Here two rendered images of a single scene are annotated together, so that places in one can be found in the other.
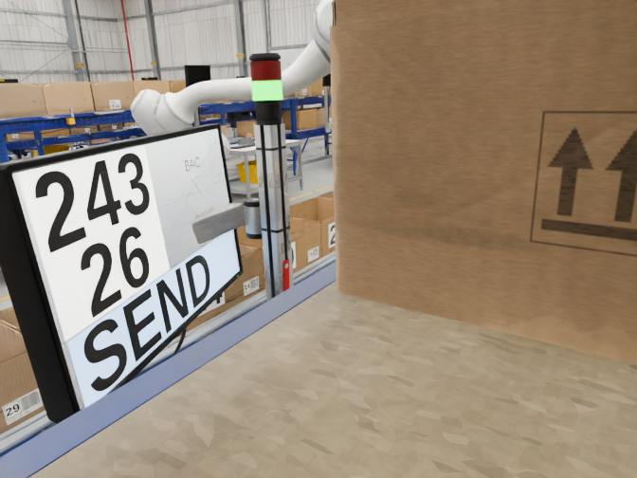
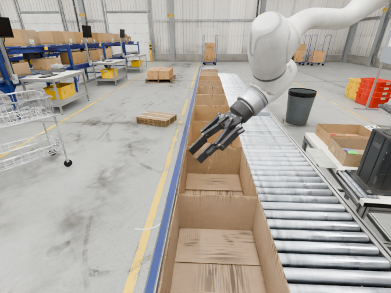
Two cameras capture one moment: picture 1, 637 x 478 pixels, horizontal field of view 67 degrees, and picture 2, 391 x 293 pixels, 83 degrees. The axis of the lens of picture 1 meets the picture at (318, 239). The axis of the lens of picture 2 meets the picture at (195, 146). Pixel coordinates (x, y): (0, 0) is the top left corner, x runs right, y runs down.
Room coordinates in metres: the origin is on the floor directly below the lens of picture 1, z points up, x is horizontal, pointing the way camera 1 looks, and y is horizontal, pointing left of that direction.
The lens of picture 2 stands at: (0.93, 0.96, 1.55)
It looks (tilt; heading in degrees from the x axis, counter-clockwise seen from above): 26 degrees down; 328
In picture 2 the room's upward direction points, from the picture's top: straight up
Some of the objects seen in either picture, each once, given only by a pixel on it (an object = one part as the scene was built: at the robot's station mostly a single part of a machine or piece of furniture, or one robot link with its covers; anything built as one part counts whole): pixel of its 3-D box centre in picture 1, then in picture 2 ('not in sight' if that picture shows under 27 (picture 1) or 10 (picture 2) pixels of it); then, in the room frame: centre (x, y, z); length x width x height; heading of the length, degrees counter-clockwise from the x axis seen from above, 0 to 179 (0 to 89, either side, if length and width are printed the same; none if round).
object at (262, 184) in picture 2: not in sight; (284, 185); (1.60, -0.12, 0.72); 0.52 x 0.05 x 0.05; 55
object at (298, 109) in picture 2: not in sight; (298, 106); (3.50, -3.08, 0.32); 0.50 x 0.50 x 0.64
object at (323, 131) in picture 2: not in sight; (345, 135); (1.74, -1.07, 0.80); 0.38 x 0.28 x 0.10; 53
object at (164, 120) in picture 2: not in sight; (156, 118); (5.03, -0.67, 0.06); 0.69 x 0.47 x 0.13; 37
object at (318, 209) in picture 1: (318, 225); (211, 122); (2.23, -0.01, 0.96); 0.39 x 0.29 x 0.17; 145
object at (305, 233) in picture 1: (265, 248); (212, 145); (1.91, 0.22, 0.96); 0.39 x 0.29 x 0.17; 145
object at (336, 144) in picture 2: not in sight; (364, 152); (1.50, -0.85, 0.80); 0.38 x 0.28 x 0.10; 49
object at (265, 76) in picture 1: (266, 81); not in sight; (0.84, 0.08, 1.62); 0.05 x 0.05 x 0.06
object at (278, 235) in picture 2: not in sight; (311, 236); (1.28, 0.10, 0.72); 0.52 x 0.05 x 0.05; 55
